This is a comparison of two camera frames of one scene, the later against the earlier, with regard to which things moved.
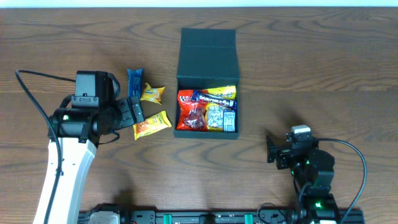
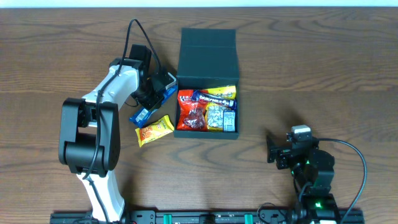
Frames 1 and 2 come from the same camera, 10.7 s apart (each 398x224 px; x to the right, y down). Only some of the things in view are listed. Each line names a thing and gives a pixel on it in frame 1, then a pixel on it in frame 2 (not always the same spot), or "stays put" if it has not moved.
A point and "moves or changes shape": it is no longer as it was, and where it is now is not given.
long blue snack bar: x=135 y=78 moves or changes shape
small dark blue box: x=229 y=121 stays put
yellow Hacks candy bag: x=214 y=112 stays put
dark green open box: x=206 y=57 stays put
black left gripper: x=131 y=111 → x=152 y=100
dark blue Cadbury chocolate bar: x=200 y=96 stays put
